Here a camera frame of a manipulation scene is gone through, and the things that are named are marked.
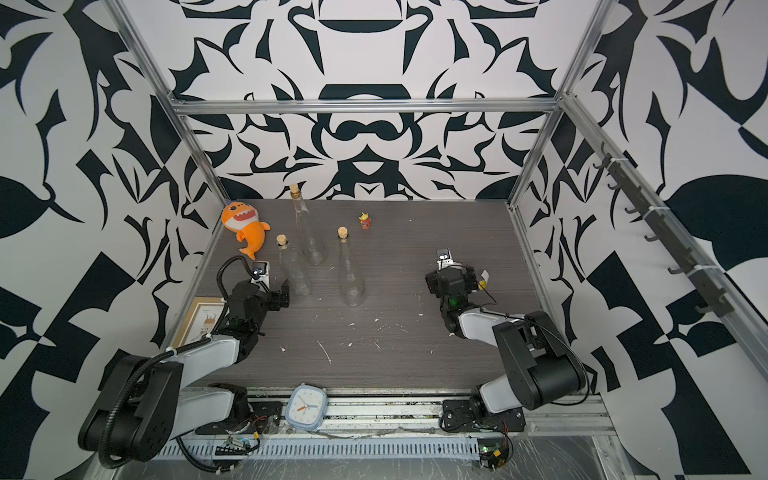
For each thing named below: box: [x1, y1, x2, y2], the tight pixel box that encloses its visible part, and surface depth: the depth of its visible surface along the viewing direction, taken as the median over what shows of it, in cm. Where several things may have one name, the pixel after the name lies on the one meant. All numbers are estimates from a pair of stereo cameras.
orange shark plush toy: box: [221, 200, 271, 261], surface depth 107 cm
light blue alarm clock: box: [285, 383, 328, 431], surface depth 75 cm
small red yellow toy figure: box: [358, 212, 371, 230], surface depth 110 cm
